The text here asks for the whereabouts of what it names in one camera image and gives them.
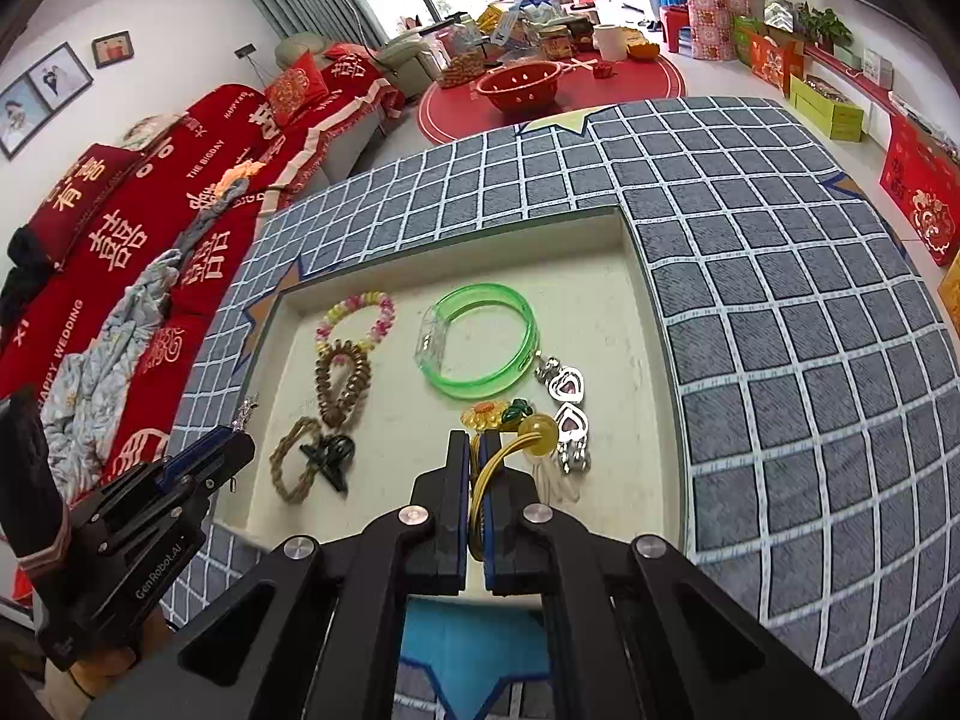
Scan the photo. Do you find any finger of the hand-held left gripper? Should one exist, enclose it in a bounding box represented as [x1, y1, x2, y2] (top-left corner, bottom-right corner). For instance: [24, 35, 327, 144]
[180, 439, 257, 503]
[161, 426, 242, 482]

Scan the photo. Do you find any dark claw hair clip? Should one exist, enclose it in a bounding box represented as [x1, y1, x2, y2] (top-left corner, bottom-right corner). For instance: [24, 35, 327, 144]
[298, 433, 355, 497]

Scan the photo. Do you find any red embroidered square pillow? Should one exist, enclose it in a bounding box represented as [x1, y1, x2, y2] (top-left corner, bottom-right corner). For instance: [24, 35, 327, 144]
[262, 52, 331, 125]

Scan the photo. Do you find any beige armchair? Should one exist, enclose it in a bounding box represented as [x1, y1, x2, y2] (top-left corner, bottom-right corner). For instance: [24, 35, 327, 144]
[274, 30, 451, 98]

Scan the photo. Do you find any red festive gift box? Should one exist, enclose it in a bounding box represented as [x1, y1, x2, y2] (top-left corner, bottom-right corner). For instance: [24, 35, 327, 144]
[877, 116, 960, 267]

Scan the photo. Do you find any red printed sofa cover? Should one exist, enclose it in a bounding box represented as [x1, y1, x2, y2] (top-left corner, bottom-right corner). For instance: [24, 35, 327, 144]
[0, 41, 406, 481]

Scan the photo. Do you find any person's left hand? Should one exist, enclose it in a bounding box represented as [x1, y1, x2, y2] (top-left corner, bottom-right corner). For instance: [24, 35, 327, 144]
[41, 600, 173, 702]

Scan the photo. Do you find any green translucent bangle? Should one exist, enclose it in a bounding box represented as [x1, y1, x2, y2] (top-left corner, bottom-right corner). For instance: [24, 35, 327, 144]
[412, 283, 539, 400]

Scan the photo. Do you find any round red table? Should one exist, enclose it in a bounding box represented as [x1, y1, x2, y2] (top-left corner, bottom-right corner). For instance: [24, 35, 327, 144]
[416, 45, 687, 147]

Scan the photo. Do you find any grey checkered tablecloth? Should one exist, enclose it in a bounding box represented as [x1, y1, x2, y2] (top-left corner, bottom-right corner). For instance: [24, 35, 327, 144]
[161, 96, 946, 720]

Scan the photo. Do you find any grey-blue crumpled cloth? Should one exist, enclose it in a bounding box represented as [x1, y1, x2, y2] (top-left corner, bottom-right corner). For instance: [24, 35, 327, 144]
[37, 247, 185, 503]

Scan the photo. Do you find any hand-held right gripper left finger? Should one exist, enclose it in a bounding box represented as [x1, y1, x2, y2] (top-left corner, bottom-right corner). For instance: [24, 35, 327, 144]
[82, 429, 473, 720]

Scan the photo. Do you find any small red picture frame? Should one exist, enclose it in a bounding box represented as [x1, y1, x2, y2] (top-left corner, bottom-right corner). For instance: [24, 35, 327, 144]
[94, 30, 132, 68]

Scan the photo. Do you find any silver heart charm jewelry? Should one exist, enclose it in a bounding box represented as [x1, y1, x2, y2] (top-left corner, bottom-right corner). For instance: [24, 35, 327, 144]
[532, 355, 595, 476]

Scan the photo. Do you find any grey braided cloth rope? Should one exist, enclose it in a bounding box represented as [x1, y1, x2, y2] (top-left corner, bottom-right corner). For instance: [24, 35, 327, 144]
[176, 161, 267, 248]

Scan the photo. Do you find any brown braided hair tie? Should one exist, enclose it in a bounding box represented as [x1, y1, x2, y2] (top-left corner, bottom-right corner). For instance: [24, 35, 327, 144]
[268, 416, 331, 505]

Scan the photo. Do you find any yellow flower hair tie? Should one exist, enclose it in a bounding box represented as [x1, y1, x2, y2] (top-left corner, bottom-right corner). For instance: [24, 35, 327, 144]
[459, 397, 560, 562]

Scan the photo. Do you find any brown spiral hair tie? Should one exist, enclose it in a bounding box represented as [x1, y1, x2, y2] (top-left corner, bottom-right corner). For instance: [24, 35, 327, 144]
[313, 340, 376, 428]

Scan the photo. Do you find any red plastic colander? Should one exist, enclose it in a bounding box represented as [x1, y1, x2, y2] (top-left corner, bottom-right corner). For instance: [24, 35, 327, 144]
[474, 64, 560, 115]

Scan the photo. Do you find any black framed wedding photo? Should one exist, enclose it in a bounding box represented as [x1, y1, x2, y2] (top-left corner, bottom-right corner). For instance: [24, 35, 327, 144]
[28, 43, 93, 112]
[0, 79, 50, 160]

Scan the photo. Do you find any yellow-green flat box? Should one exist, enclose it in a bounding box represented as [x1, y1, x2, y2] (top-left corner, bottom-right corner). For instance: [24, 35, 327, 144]
[787, 75, 867, 142]

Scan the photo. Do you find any dark red embroidered cushion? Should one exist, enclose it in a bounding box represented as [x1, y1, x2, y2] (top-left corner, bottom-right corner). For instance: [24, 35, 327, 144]
[30, 150, 143, 256]

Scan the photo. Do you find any pink yellow beaded bracelet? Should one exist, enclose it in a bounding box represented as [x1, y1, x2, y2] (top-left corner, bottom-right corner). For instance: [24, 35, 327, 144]
[315, 291, 396, 353]

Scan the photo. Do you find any green potted plant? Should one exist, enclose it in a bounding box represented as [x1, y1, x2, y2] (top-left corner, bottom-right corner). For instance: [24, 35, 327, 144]
[795, 4, 852, 53]

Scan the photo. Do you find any grey-green shallow tray box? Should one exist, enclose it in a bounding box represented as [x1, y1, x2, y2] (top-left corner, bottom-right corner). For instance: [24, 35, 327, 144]
[196, 206, 695, 563]

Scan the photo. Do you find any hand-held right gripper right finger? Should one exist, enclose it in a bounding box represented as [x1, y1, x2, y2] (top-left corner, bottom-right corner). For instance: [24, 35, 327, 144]
[480, 431, 863, 720]

